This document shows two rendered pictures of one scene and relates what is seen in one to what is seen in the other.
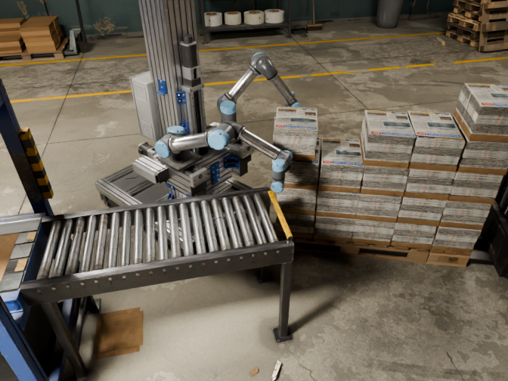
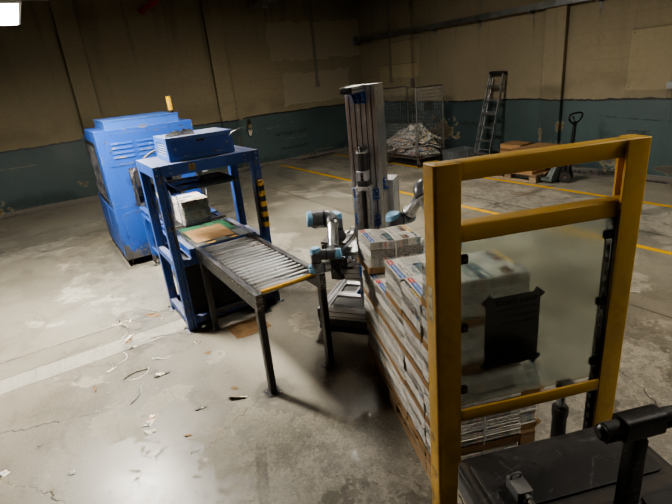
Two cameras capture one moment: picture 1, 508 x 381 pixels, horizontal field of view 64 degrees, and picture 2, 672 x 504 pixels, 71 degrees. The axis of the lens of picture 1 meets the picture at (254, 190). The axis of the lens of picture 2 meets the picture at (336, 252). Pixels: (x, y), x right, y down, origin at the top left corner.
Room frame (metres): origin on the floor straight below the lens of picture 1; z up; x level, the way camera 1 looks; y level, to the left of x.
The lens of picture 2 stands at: (1.14, -3.09, 2.13)
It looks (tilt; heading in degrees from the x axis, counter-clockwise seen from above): 21 degrees down; 71
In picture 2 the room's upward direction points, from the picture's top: 6 degrees counter-clockwise
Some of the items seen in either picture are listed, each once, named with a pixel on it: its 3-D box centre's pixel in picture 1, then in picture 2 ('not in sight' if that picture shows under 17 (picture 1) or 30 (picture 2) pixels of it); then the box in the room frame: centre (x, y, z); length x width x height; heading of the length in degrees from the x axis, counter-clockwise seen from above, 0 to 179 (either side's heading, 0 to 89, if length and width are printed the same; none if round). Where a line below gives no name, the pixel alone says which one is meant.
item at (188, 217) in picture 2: not in sight; (191, 208); (1.34, 2.06, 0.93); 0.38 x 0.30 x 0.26; 102
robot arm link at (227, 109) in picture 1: (227, 111); (393, 220); (2.78, 0.19, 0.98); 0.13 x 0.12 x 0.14; 13
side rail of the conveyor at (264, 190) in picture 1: (162, 210); (281, 257); (1.91, 0.56, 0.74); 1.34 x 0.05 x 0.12; 102
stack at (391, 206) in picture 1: (354, 199); (417, 349); (2.43, -0.76, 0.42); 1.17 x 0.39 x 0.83; 81
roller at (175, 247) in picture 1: (174, 232); (256, 263); (1.68, 0.44, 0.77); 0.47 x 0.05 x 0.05; 12
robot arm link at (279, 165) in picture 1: (279, 168); (318, 254); (2.02, -0.15, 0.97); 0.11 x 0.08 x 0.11; 158
